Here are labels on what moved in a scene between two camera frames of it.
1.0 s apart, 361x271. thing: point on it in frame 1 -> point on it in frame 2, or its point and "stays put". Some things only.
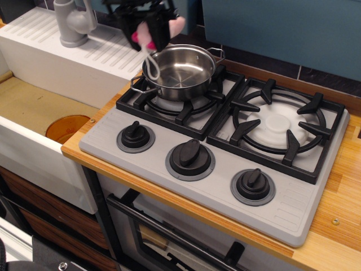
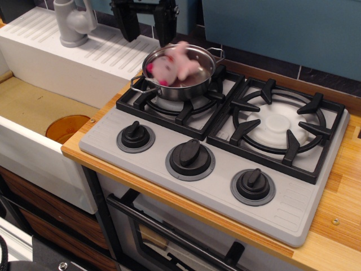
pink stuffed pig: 143,34 -> 176,63
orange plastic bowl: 61,129 stays put
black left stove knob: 136,138 stays put
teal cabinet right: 322,35 stays put
